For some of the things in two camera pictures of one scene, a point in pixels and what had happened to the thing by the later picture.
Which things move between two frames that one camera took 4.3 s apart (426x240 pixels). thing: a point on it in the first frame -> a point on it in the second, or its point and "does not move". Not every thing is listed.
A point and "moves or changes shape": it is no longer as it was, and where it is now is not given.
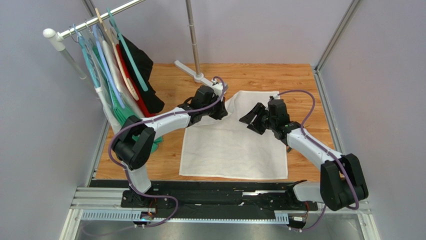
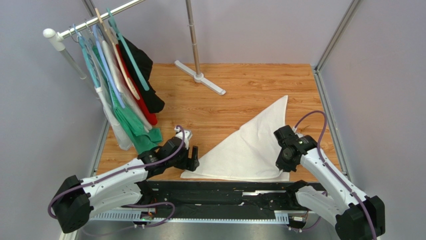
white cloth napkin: x=227 y=147 moves or changes shape
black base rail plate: x=223 y=196 does not move
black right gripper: x=260 y=117 -> x=283 y=167
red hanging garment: x=144 y=107 does not move
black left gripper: x=222 y=112 -> x=190 y=164
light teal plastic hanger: x=88 y=58 does not move
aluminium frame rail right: x=317 y=70 does not move
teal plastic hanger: x=130 y=57 does not move
